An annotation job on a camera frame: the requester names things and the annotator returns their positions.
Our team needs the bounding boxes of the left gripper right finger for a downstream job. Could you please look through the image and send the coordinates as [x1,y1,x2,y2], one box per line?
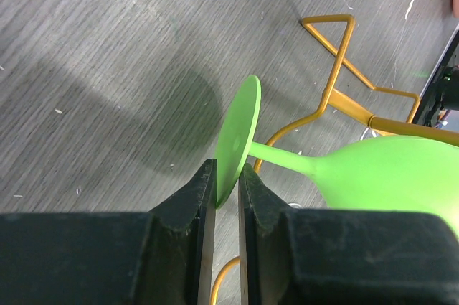
[238,167,458,304]

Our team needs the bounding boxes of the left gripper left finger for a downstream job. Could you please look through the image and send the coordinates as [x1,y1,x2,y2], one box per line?
[1,159,217,304]

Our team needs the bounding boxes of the green plastic wine glass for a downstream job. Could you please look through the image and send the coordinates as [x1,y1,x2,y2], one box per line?
[214,75,458,232]

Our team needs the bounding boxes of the gold wire glass rack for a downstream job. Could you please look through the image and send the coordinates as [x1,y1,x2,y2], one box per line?
[209,14,459,305]

